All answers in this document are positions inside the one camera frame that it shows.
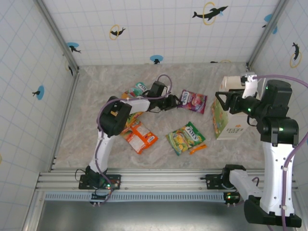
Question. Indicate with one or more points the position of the blue patches sticker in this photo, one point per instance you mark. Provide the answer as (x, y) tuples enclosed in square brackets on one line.
[(268, 18)]

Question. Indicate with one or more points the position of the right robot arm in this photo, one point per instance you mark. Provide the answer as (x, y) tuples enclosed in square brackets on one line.
[(274, 173)]

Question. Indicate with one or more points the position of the aluminium rail beam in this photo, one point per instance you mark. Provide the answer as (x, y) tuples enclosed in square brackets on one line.
[(156, 179)]

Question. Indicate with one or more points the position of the purple Fox's candy bag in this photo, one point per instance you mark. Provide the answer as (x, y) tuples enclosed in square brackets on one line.
[(195, 101)]

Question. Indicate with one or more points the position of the orange snack packet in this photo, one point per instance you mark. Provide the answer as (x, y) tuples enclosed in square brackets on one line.
[(142, 137)]

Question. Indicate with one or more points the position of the teal Fox's mint candy bag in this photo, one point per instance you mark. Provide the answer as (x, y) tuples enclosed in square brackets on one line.
[(138, 88)]

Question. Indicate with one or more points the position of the small orange sachet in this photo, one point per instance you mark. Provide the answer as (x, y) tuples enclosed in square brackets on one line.
[(197, 148)]

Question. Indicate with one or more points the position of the green Fox's candy bag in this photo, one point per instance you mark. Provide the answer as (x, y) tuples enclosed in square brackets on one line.
[(185, 139)]

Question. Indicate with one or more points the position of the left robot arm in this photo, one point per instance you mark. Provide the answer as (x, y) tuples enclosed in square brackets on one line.
[(103, 146)]

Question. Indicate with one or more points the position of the blue oval black animal sticker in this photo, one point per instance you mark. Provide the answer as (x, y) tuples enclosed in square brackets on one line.
[(41, 92)]

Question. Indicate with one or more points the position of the blue disc black fish sticker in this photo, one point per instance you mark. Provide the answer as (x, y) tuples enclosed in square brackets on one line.
[(72, 45)]

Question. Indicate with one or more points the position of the black connector box with plugs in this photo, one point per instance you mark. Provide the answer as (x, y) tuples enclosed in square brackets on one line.
[(232, 197), (97, 198)]

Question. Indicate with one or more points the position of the aluminium corner post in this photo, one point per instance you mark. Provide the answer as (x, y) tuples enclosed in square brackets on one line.
[(267, 33), (57, 36)]

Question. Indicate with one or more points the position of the blue disc black seal sticker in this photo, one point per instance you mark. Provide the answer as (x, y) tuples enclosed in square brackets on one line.
[(156, 59)]

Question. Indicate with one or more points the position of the small circuit board with LEDs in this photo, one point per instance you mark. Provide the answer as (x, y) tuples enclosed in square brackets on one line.
[(112, 184)]

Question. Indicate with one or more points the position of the white paper bag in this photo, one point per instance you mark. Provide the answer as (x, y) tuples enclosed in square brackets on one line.
[(231, 130)]

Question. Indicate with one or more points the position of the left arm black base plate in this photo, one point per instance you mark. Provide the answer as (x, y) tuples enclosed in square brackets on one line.
[(83, 183)]

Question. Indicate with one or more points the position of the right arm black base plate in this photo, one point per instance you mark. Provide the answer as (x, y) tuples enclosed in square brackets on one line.
[(213, 181)]

